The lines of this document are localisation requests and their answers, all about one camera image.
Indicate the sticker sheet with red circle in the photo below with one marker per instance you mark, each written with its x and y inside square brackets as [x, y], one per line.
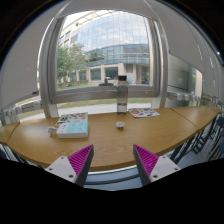
[144, 112]

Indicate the white power strip plug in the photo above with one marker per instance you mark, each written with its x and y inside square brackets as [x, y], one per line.
[52, 130]

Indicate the grey window frame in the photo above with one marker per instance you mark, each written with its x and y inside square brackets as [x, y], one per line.
[100, 93]

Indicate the glass-fronted building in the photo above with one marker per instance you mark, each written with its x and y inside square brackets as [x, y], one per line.
[113, 33]

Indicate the dark chairs group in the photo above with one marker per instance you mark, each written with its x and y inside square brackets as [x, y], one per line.
[210, 140]

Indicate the small white charger block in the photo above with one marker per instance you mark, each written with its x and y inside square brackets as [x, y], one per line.
[120, 125]

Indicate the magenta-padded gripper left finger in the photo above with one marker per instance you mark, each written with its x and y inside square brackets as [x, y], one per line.
[63, 166]

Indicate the sticker sheet with food pictures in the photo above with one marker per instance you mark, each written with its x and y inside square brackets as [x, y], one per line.
[71, 117]

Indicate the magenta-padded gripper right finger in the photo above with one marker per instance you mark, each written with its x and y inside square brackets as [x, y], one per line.
[162, 166]

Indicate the clear bottle with black cap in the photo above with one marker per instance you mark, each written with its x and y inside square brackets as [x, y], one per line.
[122, 98]

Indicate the green tree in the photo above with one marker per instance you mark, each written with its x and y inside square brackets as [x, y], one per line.
[68, 61]

